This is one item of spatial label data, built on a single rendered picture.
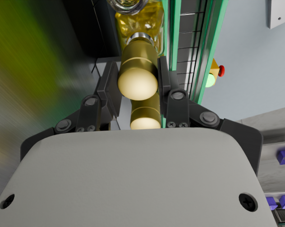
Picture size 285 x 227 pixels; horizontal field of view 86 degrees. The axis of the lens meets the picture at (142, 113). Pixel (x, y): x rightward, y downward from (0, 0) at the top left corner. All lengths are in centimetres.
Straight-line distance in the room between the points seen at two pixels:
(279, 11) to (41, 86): 80
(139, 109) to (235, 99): 95
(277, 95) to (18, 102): 118
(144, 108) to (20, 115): 13
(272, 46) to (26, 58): 90
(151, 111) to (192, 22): 29
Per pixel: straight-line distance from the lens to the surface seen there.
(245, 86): 103
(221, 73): 60
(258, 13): 82
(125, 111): 58
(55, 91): 24
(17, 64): 20
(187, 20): 41
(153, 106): 17
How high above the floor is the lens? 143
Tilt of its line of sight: 41 degrees down
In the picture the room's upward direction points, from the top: 178 degrees counter-clockwise
